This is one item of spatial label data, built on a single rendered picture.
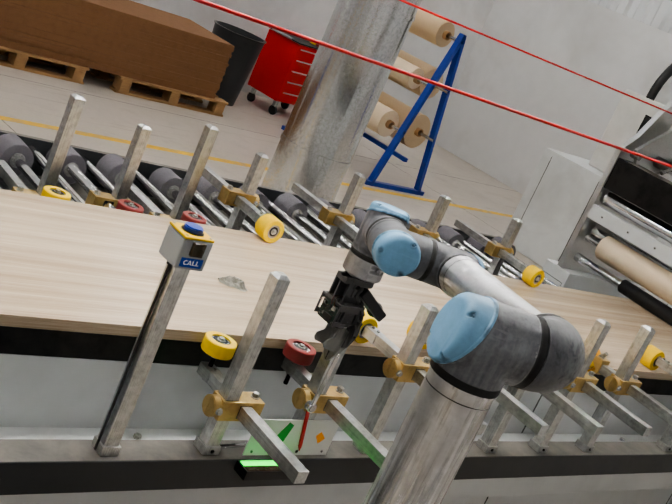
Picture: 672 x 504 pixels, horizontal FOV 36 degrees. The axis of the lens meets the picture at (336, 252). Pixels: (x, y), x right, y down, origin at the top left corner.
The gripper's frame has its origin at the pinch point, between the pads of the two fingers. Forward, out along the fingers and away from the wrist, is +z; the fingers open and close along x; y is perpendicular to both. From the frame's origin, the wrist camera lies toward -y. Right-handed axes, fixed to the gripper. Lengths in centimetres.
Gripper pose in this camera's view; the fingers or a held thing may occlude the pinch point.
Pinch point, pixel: (330, 354)
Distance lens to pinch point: 232.6
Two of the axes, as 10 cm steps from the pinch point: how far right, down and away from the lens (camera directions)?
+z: -4.0, 8.8, 2.6
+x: 5.6, 4.6, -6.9
